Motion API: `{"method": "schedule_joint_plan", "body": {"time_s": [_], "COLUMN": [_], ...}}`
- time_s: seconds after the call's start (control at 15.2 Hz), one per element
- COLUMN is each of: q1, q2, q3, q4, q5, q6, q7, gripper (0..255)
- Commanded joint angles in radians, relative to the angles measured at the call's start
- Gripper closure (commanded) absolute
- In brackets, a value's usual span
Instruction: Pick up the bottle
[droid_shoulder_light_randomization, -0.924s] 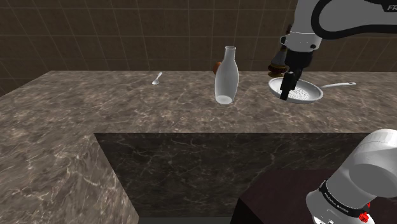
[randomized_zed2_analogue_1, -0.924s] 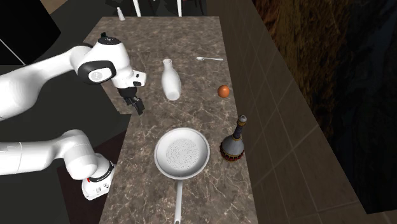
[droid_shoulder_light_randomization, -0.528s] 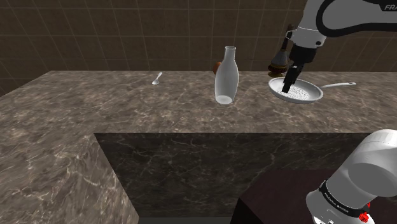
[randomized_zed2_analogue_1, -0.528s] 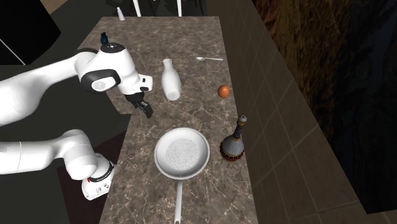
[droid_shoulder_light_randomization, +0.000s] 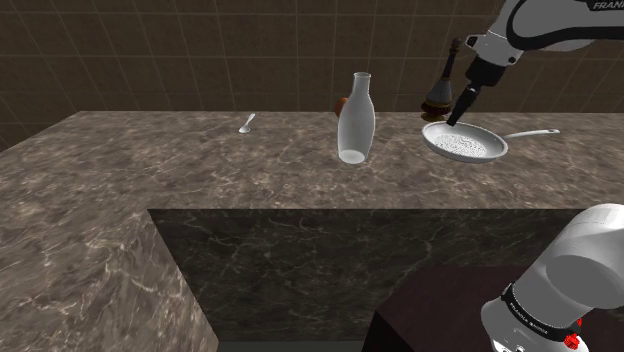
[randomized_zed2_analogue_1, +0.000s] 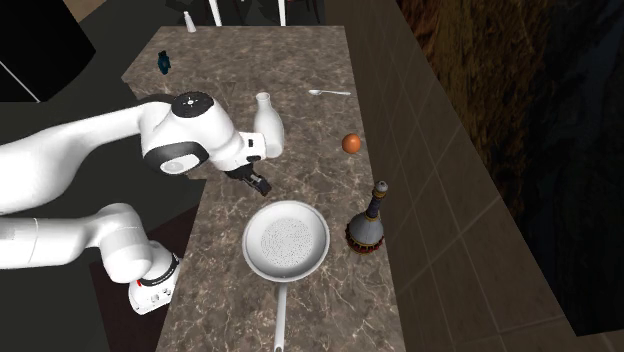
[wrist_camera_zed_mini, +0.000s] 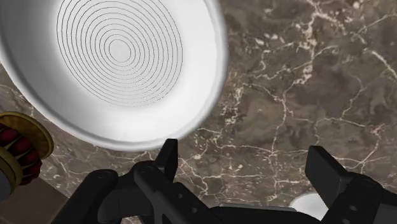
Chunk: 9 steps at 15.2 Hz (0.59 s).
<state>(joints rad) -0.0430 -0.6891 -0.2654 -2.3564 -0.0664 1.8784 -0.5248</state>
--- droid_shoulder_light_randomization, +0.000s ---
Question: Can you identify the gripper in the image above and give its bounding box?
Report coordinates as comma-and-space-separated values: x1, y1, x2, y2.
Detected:
446, 54, 509, 128

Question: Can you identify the white frying pan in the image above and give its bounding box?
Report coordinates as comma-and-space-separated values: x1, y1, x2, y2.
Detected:
421, 120, 562, 165

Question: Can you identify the white glass bottle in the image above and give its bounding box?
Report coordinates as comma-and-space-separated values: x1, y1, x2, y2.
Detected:
337, 71, 377, 165

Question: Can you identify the dark brush with wooden handle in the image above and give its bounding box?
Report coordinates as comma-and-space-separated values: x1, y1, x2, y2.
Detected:
420, 37, 463, 123

